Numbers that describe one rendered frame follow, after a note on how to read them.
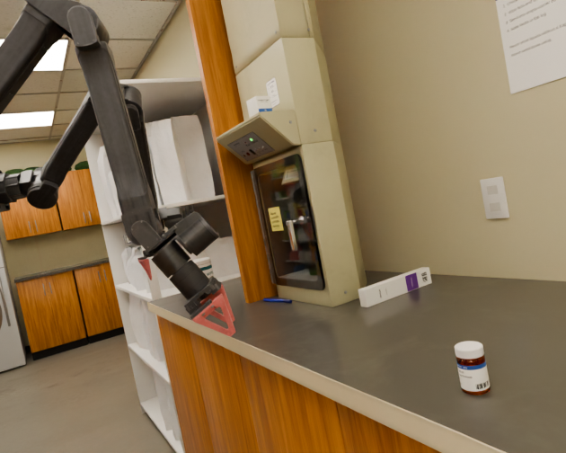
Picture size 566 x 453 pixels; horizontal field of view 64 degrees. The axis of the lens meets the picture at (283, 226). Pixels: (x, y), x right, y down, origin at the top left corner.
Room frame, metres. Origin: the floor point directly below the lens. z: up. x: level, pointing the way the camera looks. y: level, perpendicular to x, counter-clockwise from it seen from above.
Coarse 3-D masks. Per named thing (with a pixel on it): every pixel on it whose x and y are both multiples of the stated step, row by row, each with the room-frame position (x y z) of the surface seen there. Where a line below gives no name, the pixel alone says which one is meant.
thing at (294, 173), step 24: (264, 168) 1.47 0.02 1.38; (288, 168) 1.34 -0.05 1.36; (264, 192) 1.50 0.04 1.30; (288, 192) 1.36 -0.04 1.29; (264, 216) 1.53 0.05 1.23; (288, 216) 1.39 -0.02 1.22; (288, 240) 1.41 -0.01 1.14; (312, 240) 1.30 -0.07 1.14; (288, 264) 1.44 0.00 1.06; (312, 264) 1.32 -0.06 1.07; (312, 288) 1.34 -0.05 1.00
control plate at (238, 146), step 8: (248, 136) 1.36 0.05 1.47; (256, 136) 1.33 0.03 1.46; (232, 144) 1.46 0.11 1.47; (240, 144) 1.43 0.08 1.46; (248, 144) 1.41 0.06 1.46; (256, 144) 1.38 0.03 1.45; (264, 144) 1.35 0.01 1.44; (240, 152) 1.49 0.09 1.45; (248, 152) 1.46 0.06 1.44; (256, 152) 1.43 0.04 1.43; (264, 152) 1.40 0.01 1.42; (248, 160) 1.51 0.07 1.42
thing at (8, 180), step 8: (0, 176) 1.28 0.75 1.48; (8, 176) 1.30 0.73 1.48; (16, 176) 1.29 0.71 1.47; (0, 184) 1.27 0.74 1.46; (8, 184) 1.28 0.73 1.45; (16, 184) 1.28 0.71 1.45; (0, 192) 1.27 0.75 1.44; (8, 192) 1.28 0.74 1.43; (16, 192) 1.29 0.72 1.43; (0, 200) 1.29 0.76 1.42; (8, 200) 1.29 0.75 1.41; (16, 200) 1.33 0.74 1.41; (0, 208) 1.29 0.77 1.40; (8, 208) 1.34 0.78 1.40
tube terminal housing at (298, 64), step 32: (256, 64) 1.43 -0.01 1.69; (288, 64) 1.29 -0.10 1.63; (320, 64) 1.37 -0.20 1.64; (288, 96) 1.30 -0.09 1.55; (320, 96) 1.33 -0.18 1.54; (320, 128) 1.32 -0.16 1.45; (320, 160) 1.31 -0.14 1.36; (320, 192) 1.30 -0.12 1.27; (320, 224) 1.29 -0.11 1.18; (352, 224) 1.43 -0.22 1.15; (320, 256) 1.30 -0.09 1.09; (352, 256) 1.34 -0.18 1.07; (288, 288) 1.49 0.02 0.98; (352, 288) 1.33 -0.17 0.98
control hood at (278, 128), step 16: (272, 112) 1.25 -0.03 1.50; (288, 112) 1.27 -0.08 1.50; (240, 128) 1.34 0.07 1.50; (256, 128) 1.30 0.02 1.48; (272, 128) 1.25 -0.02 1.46; (288, 128) 1.27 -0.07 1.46; (224, 144) 1.50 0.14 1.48; (272, 144) 1.33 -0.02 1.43; (288, 144) 1.28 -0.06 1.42; (256, 160) 1.49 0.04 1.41
